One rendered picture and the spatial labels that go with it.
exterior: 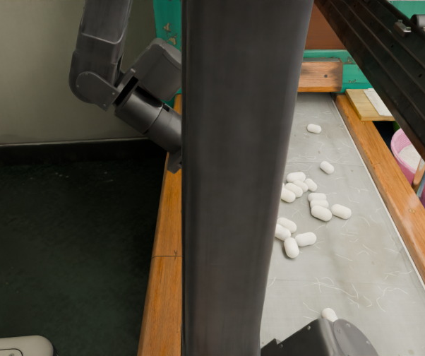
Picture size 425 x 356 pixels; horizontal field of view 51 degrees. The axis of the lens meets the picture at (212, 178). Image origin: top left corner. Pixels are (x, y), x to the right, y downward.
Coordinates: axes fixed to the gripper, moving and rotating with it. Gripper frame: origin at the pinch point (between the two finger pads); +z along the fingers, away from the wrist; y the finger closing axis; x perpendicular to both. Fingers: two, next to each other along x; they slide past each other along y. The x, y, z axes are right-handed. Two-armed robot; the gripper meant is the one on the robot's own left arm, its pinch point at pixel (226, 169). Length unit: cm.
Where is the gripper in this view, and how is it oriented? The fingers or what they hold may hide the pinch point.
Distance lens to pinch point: 71.4
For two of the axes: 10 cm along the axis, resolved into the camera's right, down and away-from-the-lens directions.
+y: 0.0, -5.9, 8.1
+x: -6.5, 6.2, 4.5
